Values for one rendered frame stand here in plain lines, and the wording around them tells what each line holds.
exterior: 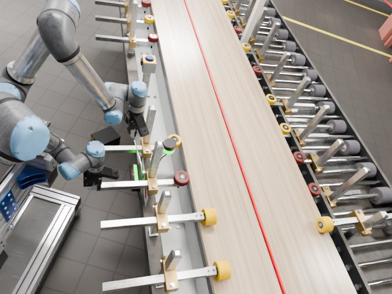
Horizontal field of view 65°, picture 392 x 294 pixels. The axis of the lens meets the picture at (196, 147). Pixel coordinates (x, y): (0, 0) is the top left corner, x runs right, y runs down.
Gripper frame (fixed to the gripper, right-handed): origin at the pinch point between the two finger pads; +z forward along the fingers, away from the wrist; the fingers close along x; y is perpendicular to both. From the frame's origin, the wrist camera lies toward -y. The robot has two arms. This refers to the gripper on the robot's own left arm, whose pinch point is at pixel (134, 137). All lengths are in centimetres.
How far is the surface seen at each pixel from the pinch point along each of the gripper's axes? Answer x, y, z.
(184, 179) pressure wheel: -13.5, -32.5, 3.4
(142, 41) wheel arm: -48, 88, 8
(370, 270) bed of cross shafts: -95, -121, 23
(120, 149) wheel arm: 6.2, 2.4, 10.6
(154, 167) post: 0.3, -23.0, -3.4
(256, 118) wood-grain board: -84, -10, 4
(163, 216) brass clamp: 8.7, -48.2, -3.2
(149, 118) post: -7.7, 0.7, -11.9
